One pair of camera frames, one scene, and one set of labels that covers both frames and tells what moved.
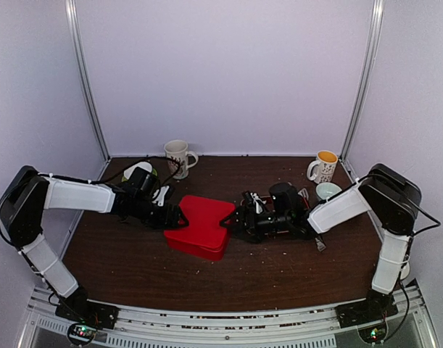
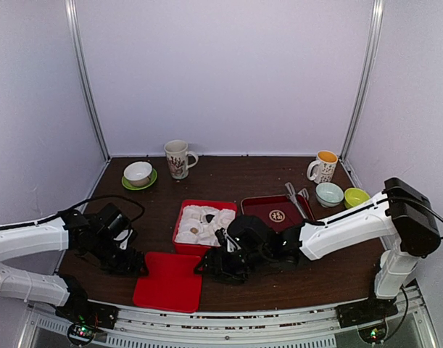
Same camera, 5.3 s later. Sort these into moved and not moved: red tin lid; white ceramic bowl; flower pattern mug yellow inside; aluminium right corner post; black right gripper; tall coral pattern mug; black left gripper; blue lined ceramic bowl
Moved: black right gripper; black left gripper; red tin lid
Not moved: white ceramic bowl; flower pattern mug yellow inside; aluminium right corner post; tall coral pattern mug; blue lined ceramic bowl
